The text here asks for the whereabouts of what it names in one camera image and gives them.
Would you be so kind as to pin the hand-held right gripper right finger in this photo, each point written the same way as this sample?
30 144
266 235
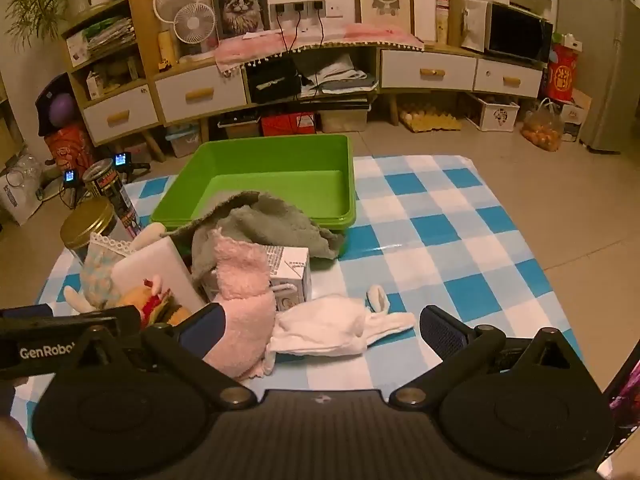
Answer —
442 332

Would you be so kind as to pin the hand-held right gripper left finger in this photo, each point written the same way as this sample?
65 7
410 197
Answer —
205 332

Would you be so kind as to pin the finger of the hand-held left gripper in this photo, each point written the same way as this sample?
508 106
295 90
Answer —
120 317

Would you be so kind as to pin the hamburger plush toy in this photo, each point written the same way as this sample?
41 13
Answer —
155 305

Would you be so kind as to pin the pink fluffy plush toy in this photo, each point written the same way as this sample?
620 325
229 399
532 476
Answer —
245 310

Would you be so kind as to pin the beige rabbit plush toy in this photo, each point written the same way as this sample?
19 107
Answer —
100 275

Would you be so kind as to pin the white foam block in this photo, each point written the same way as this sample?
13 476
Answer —
150 265

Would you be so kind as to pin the white bunny-eared cloth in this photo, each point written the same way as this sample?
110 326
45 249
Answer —
325 327

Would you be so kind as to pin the grey plush toy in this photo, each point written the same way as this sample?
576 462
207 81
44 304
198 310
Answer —
270 225

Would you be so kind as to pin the green plastic bin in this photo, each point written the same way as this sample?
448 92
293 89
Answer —
280 160

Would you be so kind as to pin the person's left forearm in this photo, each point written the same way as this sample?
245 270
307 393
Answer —
10 442

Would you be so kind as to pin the gold-lid clear jar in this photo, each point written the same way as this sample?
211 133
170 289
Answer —
87 220

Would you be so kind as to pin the white blue milk carton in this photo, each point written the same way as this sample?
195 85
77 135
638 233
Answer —
292 270

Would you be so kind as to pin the blue white checkered blanket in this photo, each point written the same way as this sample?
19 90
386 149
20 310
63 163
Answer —
450 220

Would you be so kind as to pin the dark printed tin can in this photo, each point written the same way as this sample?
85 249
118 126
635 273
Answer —
107 185

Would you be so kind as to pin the white plastic bag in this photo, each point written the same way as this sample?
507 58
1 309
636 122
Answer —
20 200

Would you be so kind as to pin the small screen device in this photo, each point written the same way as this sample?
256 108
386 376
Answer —
69 176
121 160

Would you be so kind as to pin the red patterned box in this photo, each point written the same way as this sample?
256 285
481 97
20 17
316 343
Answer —
70 150

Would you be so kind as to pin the tall wooden shelf cabinet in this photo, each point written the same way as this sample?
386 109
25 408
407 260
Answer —
120 115

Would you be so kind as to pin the egg tray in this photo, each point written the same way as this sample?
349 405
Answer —
430 119

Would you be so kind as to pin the purple ball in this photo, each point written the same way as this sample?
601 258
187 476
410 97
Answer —
64 107

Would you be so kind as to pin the bag of oranges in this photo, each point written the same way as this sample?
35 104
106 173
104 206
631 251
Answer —
541 132

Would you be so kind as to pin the red flat box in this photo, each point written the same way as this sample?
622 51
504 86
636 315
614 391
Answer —
287 124

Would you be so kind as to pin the white storage basket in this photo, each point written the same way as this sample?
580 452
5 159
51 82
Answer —
495 112

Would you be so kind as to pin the clear storage box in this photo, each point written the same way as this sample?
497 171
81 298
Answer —
342 121

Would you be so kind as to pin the open cardboard box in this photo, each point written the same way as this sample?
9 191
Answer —
575 115

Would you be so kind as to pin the black box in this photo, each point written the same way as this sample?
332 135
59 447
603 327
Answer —
272 82

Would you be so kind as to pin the low wooden drawer cabinet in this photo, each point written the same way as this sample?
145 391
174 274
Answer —
425 67

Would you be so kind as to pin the folded clothes pile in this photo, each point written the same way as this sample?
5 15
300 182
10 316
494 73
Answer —
340 75

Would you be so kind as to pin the stack of papers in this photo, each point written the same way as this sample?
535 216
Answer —
112 35

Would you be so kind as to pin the red gift box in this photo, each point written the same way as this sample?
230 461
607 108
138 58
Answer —
562 75

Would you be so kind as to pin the small white desk fan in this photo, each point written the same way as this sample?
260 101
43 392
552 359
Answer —
194 22

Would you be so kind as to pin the black microwave oven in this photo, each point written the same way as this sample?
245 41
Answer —
517 35

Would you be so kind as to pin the silver refrigerator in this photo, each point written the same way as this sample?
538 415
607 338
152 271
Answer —
605 70

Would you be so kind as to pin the pink tasselled cloth runner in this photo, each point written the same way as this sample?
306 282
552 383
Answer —
360 35

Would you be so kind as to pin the yellow tall carton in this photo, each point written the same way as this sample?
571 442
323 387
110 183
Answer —
443 17

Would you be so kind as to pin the framed cat picture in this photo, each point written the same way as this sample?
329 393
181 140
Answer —
241 9

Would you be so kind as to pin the wall socket strip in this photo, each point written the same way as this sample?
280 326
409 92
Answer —
297 7

